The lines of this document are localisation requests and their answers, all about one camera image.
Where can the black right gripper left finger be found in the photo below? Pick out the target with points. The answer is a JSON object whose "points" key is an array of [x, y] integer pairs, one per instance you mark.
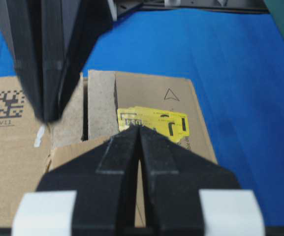
{"points": [[105, 181]]}

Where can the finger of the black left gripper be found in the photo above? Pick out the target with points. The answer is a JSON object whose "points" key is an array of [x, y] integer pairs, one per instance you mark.
{"points": [[70, 29], [20, 25]]}

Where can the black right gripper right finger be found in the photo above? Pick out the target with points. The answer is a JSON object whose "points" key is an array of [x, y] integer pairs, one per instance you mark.
{"points": [[173, 176]]}

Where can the brown cardboard box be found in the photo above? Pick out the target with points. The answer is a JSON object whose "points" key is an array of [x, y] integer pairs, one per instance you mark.
{"points": [[28, 149]]}

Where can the blue table cloth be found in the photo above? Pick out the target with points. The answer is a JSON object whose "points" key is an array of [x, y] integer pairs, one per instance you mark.
{"points": [[236, 64]]}

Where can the black metal frame rail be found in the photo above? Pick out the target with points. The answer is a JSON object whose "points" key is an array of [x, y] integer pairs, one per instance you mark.
{"points": [[227, 6]]}

